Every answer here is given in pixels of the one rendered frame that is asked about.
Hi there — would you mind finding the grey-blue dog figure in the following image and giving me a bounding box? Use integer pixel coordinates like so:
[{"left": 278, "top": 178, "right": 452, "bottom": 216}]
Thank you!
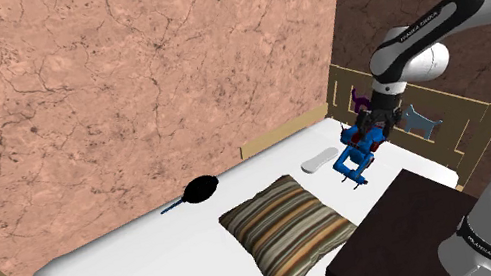
[{"left": 398, "top": 99, "right": 446, "bottom": 143}]

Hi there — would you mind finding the striped brown pillow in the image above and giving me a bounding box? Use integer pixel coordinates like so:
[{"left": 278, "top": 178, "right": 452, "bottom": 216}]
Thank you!
[{"left": 212, "top": 164, "right": 367, "bottom": 276}]

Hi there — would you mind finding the white bed with wooden frame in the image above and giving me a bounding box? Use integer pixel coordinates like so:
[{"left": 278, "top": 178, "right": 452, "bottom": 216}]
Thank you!
[{"left": 0, "top": 37, "right": 491, "bottom": 276}]

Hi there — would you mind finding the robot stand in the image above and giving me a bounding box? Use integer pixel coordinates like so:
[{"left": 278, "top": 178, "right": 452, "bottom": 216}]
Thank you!
[{"left": 307, "top": 155, "right": 491, "bottom": 276}]

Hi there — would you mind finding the purple cat figure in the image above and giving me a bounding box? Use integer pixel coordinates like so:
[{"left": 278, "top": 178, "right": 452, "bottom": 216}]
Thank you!
[{"left": 348, "top": 85, "right": 375, "bottom": 117}]

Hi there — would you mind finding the white remote control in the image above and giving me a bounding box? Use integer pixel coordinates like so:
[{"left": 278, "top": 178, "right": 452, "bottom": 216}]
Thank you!
[{"left": 297, "top": 146, "right": 343, "bottom": 177}]

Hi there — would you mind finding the blue and red toy robot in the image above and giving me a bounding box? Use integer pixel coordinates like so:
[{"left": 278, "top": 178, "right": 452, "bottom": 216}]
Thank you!
[{"left": 326, "top": 117, "right": 394, "bottom": 191}]

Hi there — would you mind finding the black frying pan blue handle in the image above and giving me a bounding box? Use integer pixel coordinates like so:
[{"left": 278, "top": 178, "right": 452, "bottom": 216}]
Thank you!
[{"left": 155, "top": 173, "right": 225, "bottom": 216}]

